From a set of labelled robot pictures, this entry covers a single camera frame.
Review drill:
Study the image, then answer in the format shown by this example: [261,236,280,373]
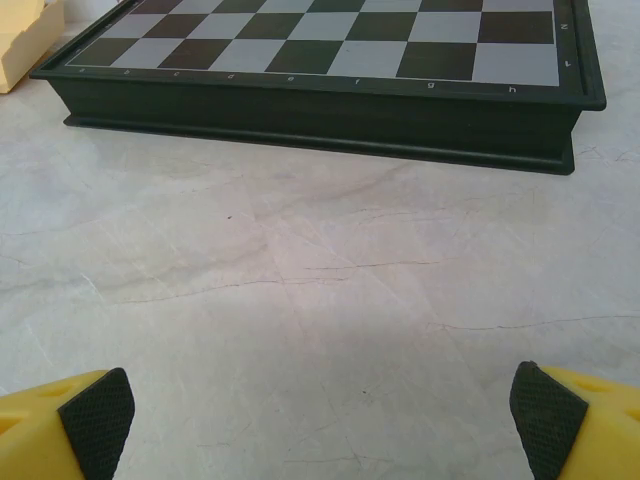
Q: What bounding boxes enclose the black folding chessboard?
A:
[28,0,608,177]

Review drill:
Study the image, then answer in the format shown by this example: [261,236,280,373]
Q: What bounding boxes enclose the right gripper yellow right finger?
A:
[509,360,640,480]

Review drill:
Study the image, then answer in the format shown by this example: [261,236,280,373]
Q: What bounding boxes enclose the yellow paper box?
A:
[0,0,66,95]

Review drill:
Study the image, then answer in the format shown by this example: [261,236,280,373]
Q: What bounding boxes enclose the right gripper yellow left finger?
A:
[0,368,136,480]

